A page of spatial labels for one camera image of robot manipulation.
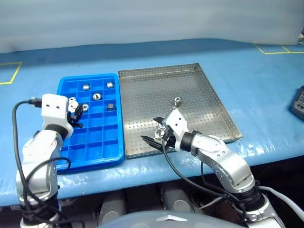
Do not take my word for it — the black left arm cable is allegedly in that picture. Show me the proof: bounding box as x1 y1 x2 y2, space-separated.
12 96 84 228

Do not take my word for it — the grey robot torso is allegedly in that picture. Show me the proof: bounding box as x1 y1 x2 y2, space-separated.
97 209 247 228

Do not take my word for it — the white cable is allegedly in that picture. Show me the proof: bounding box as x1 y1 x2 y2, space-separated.
258 186 304 224

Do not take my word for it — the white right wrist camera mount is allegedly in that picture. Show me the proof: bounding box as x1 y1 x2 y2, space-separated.
162 108 190 152

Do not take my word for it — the dark handheld device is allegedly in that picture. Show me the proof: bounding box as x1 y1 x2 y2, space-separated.
289 85 304 117

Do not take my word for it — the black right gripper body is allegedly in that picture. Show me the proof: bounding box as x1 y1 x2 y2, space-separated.
162 123 178 152

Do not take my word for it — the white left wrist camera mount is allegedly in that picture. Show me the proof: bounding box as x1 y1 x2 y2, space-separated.
41 94 74 140

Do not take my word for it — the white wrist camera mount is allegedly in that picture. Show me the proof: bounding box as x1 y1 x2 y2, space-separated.
41 94 74 140
162 108 190 152

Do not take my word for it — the blue plastic compartment tray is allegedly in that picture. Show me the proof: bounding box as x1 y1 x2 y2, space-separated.
56 73 126 174

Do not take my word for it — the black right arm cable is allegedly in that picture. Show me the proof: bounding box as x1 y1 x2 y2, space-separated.
162 127 250 224

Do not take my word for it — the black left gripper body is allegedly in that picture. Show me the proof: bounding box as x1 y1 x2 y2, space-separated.
66 111 76 127

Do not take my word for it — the perforated steel tray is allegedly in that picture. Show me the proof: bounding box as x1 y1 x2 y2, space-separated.
118 63 243 159

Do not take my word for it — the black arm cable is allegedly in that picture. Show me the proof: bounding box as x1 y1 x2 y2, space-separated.
162 127 250 224
12 96 84 228

